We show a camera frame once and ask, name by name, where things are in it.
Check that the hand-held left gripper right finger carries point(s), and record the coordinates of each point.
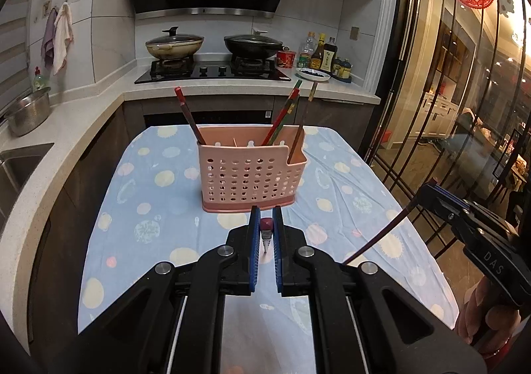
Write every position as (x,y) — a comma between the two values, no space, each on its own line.
(278,258)

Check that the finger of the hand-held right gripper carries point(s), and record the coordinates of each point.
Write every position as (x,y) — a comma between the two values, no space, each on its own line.
(452,194)
(435,206)

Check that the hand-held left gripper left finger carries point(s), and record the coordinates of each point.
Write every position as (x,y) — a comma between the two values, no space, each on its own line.
(253,258)

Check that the maroon chopstick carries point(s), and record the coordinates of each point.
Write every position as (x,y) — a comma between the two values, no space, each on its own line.
(266,224)

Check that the brown chopstick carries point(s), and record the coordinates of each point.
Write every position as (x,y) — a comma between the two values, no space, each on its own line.
(305,112)
(381,235)

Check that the pink perforated utensil basket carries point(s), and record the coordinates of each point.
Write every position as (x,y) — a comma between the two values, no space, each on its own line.
(244,179)

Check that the red chopstick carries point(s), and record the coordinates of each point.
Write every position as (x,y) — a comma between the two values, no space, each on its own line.
(282,117)
(186,112)

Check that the green chopstick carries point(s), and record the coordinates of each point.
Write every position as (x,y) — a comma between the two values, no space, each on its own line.
(297,84)

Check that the person's right hand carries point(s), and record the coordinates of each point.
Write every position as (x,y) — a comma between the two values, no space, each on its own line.
(468,316)

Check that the blue dotted tablecloth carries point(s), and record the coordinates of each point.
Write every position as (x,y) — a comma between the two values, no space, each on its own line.
(166,212)

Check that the glass sliding door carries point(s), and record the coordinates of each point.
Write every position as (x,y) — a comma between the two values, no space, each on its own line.
(456,87)

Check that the tray of seasoning jars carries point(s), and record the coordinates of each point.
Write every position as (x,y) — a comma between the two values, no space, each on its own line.
(343,70)

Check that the white plate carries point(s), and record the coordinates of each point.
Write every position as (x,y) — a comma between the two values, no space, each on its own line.
(313,75)

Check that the large dark sauce bottle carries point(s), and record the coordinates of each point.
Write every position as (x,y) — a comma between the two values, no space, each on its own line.
(330,56)

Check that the black gas stove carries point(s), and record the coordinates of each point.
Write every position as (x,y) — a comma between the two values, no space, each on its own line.
(211,72)

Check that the yellow-capped sauce bottle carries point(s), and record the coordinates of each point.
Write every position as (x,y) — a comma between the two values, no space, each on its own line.
(317,54)

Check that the red instant noodle cup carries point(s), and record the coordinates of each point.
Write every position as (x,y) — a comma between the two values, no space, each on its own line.
(285,59)

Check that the clear plastic bottle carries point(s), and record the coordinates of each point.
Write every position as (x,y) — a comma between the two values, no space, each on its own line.
(306,50)

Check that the black wok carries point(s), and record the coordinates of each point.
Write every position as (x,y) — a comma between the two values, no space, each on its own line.
(253,51)

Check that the kitchen counter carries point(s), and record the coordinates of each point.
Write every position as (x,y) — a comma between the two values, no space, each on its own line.
(103,108)

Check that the glass wok lid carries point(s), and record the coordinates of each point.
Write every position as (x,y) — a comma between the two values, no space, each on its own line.
(253,39)

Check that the beige frying pan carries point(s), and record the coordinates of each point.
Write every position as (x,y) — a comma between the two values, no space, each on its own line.
(174,51)

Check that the glass pan lid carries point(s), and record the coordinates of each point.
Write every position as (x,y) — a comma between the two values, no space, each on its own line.
(174,39)

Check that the stainless steel sink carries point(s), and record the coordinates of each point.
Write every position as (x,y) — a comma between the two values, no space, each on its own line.
(20,175)

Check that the stainless steel bowl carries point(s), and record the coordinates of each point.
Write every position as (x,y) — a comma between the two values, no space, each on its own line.
(27,112)

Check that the green dish soap bottle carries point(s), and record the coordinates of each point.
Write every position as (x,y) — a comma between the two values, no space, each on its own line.
(40,81)

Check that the white hanging towel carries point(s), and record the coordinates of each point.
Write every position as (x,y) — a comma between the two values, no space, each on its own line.
(63,38)

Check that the purple hanging towel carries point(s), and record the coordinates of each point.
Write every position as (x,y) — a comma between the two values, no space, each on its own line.
(47,40)

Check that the window blinds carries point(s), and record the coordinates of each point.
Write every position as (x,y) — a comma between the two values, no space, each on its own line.
(14,46)

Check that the grey wall outlet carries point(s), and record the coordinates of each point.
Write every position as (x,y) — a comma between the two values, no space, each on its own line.
(354,33)

